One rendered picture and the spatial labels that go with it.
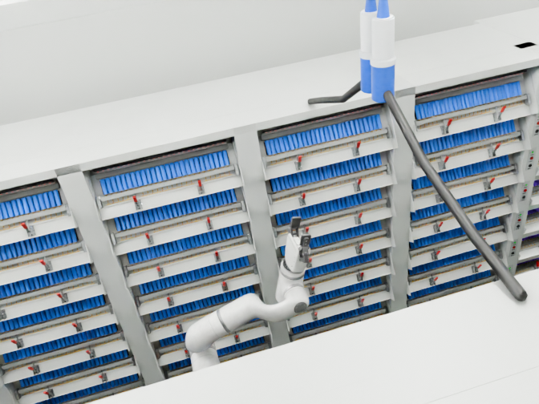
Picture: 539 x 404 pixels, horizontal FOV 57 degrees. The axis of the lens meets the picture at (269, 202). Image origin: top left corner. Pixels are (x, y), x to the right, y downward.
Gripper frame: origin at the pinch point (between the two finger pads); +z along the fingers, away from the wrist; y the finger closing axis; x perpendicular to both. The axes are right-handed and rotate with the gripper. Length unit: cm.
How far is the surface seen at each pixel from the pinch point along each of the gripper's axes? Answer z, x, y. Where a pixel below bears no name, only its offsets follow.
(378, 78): 51, -12, 4
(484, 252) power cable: 33, -17, 53
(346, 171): -18, -47, -59
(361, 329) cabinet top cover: 22, 12, 60
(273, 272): -70, -17, -53
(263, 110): 9, -6, -69
